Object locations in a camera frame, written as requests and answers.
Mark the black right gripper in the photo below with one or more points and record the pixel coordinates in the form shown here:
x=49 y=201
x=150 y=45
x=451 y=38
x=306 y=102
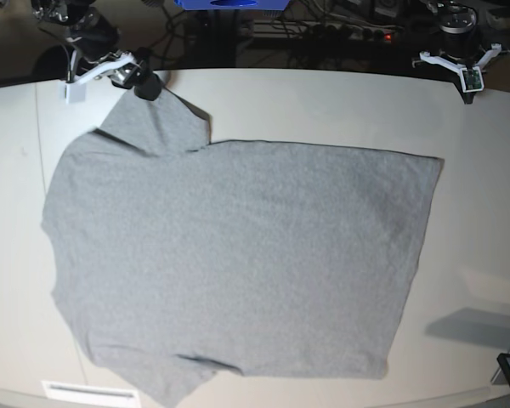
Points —
x=147 y=84

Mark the grey T-shirt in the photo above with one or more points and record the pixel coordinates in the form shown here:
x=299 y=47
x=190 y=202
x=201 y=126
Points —
x=178 y=258

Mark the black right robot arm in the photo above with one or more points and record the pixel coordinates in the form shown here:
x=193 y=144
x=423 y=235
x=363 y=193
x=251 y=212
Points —
x=90 y=43

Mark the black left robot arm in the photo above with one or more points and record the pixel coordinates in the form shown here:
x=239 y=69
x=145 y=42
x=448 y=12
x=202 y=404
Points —
x=459 y=38

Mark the blue plastic base block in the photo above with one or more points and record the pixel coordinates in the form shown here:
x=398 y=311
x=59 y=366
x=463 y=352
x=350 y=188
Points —
x=272 y=5

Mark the white power strip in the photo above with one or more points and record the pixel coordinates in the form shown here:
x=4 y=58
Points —
x=333 y=30

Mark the white label strip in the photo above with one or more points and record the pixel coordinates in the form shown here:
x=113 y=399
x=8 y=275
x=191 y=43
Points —
x=50 y=386

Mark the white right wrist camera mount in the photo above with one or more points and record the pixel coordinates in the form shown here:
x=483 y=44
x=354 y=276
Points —
x=73 y=89

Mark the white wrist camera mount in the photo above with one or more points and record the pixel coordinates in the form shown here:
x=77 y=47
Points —
x=470 y=76
x=73 y=89

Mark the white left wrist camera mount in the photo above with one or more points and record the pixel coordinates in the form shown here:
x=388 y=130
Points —
x=470 y=76

